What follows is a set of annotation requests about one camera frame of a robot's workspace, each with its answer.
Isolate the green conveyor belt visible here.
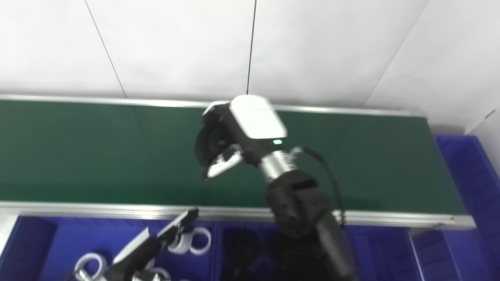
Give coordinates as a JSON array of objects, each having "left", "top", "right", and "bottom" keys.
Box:
[
  {"left": 0, "top": 94, "right": 477, "bottom": 231},
  {"left": 0, "top": 100, "right": 468, "bottom": 215}
]

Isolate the blue bin with black parts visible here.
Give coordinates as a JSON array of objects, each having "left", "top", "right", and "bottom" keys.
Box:
[{"left": 215, "top": 221, "right": 423, "bottom": 281}]

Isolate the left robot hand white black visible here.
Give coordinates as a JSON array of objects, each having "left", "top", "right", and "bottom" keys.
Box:
[{"left": 104, "top": 207, "right": 200, "bottom": 281}]

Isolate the black round flanged part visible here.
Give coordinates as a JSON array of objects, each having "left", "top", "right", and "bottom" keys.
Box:
[
  {"left": 195, "top": 119, "right": 232, "bottom": 169},
  {"left": 224, "top": 229, "right": 263, "bottom": 270}
]

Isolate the white toothed ring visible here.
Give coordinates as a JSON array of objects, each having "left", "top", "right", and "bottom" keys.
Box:
[
  {"left": 74, "top": 253, "right": 108, "bottom": 281},
  {"left": 168, "top": 230, "right": 195, "bottom": 255},
  {"left": 150, "top": 267, "right": 171, "bottom": 281},
  {"left": 190, "top": 227, "right": 213, "bottom": 256}
]

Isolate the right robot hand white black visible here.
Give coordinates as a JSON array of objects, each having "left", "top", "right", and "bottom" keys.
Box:
[{"left": 201, "top": 94, "right": 289, "bottom": 180}]

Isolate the blue bin with white rings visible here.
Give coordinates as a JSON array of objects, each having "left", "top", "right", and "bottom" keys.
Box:
[{"left": 0, "top": 215, "right": 220, "bottom": 281}]

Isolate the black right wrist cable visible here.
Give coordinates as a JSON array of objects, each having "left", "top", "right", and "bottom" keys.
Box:
[{"left": 289, "top": 146, "right": 347, "bottom": 228}]

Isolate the large empty blue bin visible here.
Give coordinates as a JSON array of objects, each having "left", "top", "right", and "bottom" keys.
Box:
[{"left": 408, "top": 135, "right": 500, "bottom": 281}]

